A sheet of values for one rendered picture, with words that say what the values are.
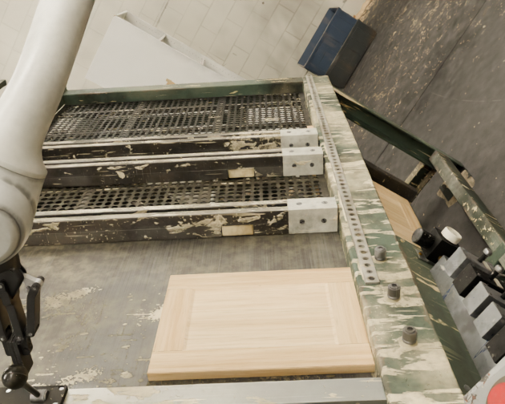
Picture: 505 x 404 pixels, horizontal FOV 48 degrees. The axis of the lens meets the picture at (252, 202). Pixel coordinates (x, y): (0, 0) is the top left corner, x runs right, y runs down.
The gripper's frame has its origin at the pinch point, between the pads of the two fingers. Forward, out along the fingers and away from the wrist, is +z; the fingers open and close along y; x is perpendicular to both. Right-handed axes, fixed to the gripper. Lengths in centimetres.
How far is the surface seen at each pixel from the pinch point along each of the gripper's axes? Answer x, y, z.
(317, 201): -63, -52, 9
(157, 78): -410, 50, 64
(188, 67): -412, 23, 57
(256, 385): -3.0, -36.2, 11.7
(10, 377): 4.8, -0.2, 0.3
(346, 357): -11, -52, 14
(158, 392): -2.4, -19.6, 11.7
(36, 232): -59, 21, 12
